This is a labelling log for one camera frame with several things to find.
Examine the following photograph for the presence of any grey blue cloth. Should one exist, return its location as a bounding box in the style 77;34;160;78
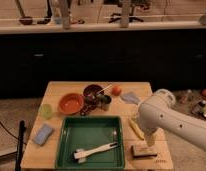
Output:
120;92;140;105

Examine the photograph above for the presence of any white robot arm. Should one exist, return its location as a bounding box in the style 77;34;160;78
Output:
137;89;206;151

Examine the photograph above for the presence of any blue sponge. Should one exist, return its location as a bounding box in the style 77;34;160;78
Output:
33;124;54;146

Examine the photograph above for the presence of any whiteboard eraser with wooden top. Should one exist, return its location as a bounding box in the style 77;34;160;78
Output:
131;145;157;158

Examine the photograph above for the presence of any white spatula brush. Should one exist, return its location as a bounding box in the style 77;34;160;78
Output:
73;142;118;159

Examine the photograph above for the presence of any black stand with cable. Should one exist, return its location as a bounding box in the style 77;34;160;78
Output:
0;120;26;171

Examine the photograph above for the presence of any wooden chopstick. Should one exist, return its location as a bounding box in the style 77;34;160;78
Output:
95;84;112;95

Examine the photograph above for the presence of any dark grape cluster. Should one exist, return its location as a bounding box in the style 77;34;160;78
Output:
80;104;92;116

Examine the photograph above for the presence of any green translucent cup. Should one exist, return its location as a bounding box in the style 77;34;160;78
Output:
39;104;53;119

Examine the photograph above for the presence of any orange fruit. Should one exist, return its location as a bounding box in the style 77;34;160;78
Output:
111;85;122;96

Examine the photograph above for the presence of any dark maroon bowl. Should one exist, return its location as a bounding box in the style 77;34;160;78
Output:
83;84;104;100

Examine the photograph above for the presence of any orange red bowl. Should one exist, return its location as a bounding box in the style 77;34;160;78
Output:
58;93;84;115

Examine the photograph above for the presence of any green plastic tray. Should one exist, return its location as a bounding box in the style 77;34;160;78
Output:
55;116;125;171

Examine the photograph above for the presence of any dark green mug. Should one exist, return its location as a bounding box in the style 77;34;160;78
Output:
98;95;112;111

